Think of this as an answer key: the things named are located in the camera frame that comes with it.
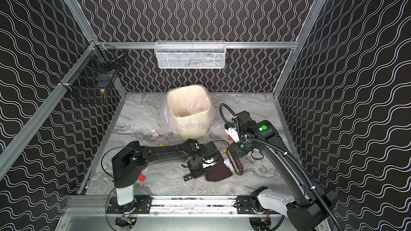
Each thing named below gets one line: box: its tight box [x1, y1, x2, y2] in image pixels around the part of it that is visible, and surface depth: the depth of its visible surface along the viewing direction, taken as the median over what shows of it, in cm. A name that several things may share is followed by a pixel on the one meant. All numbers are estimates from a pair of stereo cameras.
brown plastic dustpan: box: [205, 150, 233, 182], surface depth 87 cm
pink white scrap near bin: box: [150, 128, 161, 139], surface depth 100 cm
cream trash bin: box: [167, 85, 212, 141], surface depth 89 cm
